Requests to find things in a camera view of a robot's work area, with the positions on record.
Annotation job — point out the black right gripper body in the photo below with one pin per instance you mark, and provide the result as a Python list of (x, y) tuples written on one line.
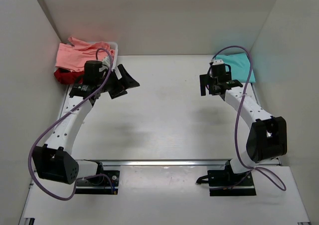
[(229, 73)]

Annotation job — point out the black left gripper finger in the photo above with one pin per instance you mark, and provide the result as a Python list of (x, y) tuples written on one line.
[(117, 87), (126, 80)]

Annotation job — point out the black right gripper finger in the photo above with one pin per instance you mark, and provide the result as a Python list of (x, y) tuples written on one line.
[(214, 88), (204, 84)]

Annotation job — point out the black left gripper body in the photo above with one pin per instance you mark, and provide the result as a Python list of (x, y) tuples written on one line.
[(108, 84)]

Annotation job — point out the pink t shirt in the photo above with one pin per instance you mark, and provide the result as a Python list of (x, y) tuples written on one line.
[(73, 55)]

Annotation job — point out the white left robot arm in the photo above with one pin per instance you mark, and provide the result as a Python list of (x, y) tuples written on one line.
[(53, 160)]

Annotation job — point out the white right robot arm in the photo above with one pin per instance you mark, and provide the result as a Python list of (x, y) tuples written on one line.
[(267, 138)]

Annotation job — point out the white plastic basket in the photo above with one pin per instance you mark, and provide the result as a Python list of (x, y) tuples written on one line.
[(113, 49)]

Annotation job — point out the folded teal t shirt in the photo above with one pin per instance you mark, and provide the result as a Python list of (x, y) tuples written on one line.
[(239, 63)]

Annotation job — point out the red t shirt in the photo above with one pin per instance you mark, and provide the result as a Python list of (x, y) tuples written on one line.
[(67, 77)]

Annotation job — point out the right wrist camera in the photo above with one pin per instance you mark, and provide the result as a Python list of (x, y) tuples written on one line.
[(216, 62)]

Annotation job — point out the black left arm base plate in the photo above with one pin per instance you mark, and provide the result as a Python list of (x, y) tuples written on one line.
[(101, 185)]

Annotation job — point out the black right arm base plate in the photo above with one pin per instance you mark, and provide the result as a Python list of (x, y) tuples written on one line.
[(225, 183)]

